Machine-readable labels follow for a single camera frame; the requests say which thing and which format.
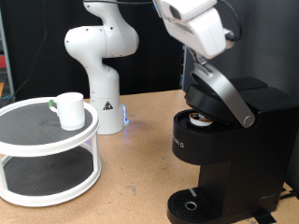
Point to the black Keurig coffee machine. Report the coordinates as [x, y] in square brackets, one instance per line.
[249, 168]

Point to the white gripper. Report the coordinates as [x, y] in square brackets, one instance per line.
[202, 34]

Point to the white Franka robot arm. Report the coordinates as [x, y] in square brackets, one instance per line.
[102, 77]

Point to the white two-tier turntable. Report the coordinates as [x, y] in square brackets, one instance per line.
[46, 174]

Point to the black drip tray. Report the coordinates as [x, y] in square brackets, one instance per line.
[190, 205]

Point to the grey metal frame post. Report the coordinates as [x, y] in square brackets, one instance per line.
[7, 62]

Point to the white coffee pod orange rim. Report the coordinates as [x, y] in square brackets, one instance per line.
[201, 119]

